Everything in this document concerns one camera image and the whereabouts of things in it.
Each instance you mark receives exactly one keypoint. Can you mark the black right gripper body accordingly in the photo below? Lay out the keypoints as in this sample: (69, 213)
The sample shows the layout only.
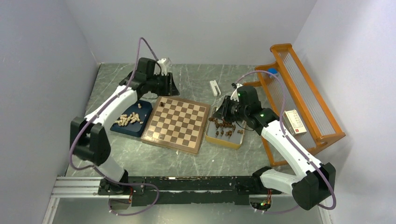
(233, 110)

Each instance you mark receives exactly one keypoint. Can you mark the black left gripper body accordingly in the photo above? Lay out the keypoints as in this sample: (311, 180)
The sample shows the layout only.
(160, 84)

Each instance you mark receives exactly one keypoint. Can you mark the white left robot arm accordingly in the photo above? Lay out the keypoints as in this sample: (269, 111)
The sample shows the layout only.
(88, 135)

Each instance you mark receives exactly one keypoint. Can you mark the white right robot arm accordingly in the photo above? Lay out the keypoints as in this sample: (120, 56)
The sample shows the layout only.
(312, 183)

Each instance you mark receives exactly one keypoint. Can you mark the dark chess pieces pile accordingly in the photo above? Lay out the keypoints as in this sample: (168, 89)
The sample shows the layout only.
(219, 128)

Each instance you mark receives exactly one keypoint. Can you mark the wooden chess board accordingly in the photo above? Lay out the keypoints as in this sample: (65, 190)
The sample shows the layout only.
(179, 125)

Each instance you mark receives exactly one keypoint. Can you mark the light chess pieces pile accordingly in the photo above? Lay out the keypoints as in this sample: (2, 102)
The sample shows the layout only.
(131, 118)

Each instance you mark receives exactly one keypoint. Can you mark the yellow metal tin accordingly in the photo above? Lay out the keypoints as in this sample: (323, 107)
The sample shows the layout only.
(234, 142)

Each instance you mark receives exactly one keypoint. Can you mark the white clip on table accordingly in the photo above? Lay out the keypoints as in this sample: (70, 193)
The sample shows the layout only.
(215, 88)

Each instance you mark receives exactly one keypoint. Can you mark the blue tray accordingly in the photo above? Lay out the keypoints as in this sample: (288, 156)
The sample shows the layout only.
(136, 129)

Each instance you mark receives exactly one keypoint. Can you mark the blue round object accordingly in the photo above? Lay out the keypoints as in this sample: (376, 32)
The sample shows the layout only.
(274, 72)

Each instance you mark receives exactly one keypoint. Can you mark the orange wooden rack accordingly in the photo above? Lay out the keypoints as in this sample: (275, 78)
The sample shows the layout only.
(295, 85)

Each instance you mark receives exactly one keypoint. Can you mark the white small box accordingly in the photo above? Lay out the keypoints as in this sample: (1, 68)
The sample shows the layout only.
(294, 123)

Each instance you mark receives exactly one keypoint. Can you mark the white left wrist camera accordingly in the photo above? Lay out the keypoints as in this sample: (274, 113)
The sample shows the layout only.
(164, 64)

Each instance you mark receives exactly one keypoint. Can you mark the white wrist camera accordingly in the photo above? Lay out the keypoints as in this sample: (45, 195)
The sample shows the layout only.
(164, 64)
(234, 95)

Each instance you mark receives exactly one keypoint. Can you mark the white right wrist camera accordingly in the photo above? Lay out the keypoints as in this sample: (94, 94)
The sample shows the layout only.
(234, 95)

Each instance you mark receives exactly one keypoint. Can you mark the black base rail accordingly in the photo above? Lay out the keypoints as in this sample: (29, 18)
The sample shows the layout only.
(186, 190)

